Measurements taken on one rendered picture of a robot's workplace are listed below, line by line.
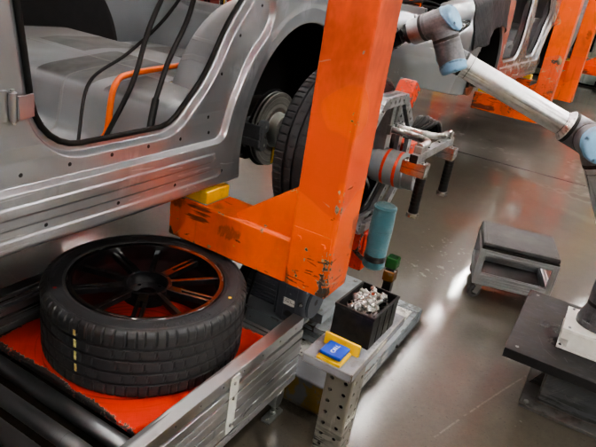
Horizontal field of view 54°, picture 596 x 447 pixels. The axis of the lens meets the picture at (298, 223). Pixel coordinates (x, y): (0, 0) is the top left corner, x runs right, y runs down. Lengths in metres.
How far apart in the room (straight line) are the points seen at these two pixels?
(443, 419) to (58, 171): 1.66
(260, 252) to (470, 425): 1.07
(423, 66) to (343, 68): 3.13
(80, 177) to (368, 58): 0.85
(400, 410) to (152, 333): 1.10
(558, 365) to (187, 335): 1.39
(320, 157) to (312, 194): 0.12
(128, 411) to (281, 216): 0.76
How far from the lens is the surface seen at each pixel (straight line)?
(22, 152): 1.58
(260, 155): 2.54
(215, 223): 2.12
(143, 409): 1.86
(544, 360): 2.45
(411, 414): 2.44
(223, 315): 1.85
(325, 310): 2.48
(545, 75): 5.84
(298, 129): 2.14
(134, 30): 4.18
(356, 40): 1.73
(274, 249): 2.00
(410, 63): 4.84
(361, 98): 1.73
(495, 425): 2.54
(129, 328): 1.77
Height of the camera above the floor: 1.50
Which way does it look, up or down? 23 degrees down
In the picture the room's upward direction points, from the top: 9 degrees clockwise
